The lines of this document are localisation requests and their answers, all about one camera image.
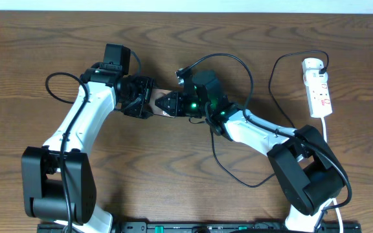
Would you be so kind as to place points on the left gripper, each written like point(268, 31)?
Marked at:
point(147, 83)

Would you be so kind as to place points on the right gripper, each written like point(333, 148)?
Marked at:
point(175, 98)

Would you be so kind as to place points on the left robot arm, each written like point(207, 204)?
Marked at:
point(58, 182)

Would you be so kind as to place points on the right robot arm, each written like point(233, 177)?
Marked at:
point(307, 170)

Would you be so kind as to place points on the white charger adapter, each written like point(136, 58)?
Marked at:
point(312, 63)

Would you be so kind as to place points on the white power strip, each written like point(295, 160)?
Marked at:
point(317, 91)

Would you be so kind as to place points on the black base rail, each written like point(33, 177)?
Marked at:
point(261, 226)

